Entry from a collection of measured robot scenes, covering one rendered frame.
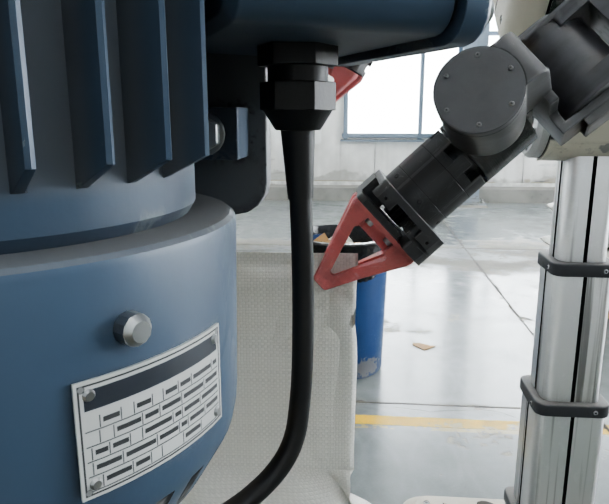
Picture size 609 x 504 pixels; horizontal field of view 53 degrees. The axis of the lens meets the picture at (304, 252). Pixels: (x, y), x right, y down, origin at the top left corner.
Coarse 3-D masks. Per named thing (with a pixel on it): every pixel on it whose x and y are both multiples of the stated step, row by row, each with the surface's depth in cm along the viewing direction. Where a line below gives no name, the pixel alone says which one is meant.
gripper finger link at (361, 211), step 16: (368, 192) 49; (352, 208) 47; (368, 208) 47; (352, 224) 48; (368, 224) 47; (384, 224) 47; (336, 240) 49; (384, 240) 48; (336, 256) 49; (384, 256) 49; (400, 256) 47; (320, 272) 50; (352, 272) 49; (368, 272) 49
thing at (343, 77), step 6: (336, 66) 58; (330, 72) 59; (336, 72) 58; (342, 72) 58; (348, 72) 58; (336, 78) 58; (342, 78) 58; (348, 78) 58; (354, 78) 59; (336, 84) 59; (342, 84) 58; (348, 84) 59; (336, 90) 59; (342, 90) 60
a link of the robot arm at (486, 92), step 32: (512, 32) 38; (448, 64) 39; (480, 64) 38; (512, 64) 38; (448, 96) 39; (480, 96) 38; (512, 96) 38; (544, 96) 41; (608, 96) 43; (448, 128) 40; (480, 128) 38; (512, 128) 39; (544, 128) 48; (576, 128) 45
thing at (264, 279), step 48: (240, 288) 51; (288, 288) 51; (336, 288) 51; (240, 336) 52; (288, 336) 52; (336, 336) 52; (240, 384) 53; (288, 384) 53; (336, 384) 53; (240, 432) 54; (336, 432) 54; (240, 480) 55; (288, 480) 55; (336, 480) 55
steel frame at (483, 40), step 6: (486, 30) 746; (480, 36) 748; (486, 36) 747; (474, 42) 750; (480, 42) 749; (486, 42) 749; (462, 48) 790; (468, 198) 793; (474, 198) 792; (462, 204) 792; (468, 204) 791; (474, 204) 790; (480, 204) 790
